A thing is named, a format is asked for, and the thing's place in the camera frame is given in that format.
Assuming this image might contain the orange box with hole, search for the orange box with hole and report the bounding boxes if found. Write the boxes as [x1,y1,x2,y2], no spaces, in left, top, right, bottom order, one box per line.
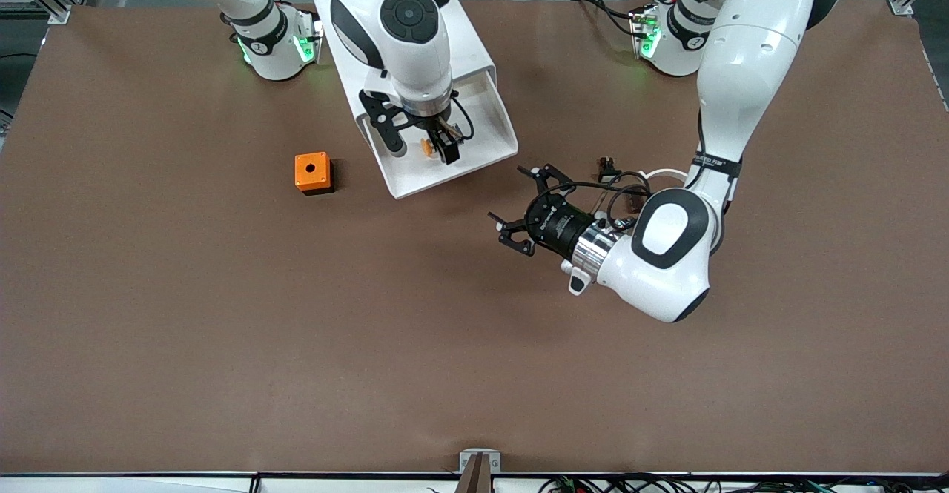
[294,152,335,196]

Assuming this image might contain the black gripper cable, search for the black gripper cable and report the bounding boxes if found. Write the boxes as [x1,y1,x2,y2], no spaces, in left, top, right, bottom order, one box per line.
[552,171,655,234]

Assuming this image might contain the black arm base cable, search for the black arm base cable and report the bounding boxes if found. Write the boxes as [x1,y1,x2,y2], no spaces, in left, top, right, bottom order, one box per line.
[571,0,642,39]

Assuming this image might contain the grey metal mount bracket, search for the grey metal mount bracket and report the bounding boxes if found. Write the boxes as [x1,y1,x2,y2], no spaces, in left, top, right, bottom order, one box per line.
[458,449,502,493]

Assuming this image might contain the black cable bundle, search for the black cable bundle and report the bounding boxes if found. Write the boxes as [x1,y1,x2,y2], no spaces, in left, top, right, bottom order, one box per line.
[538,473,949,493]

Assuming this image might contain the white table edge rail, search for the white table edge rail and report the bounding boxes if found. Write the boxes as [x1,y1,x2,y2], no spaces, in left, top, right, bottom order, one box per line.
[0,471,949,493]

